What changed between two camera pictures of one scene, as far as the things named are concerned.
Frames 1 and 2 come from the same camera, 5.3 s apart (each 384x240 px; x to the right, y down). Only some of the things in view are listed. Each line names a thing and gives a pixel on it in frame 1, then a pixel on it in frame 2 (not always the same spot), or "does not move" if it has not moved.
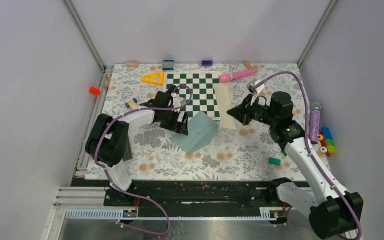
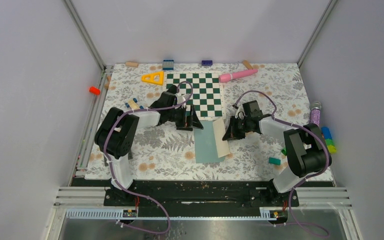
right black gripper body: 257,111 -> 242,125
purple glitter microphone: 314,124 does not move
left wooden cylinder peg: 131,64 does not move
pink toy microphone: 227,77 does not move
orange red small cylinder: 94,90 does not move
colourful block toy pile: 328,146 does not move
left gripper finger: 182,124 -> 193,120
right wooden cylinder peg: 247,64 does not move
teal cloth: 201,128 -> 206,148
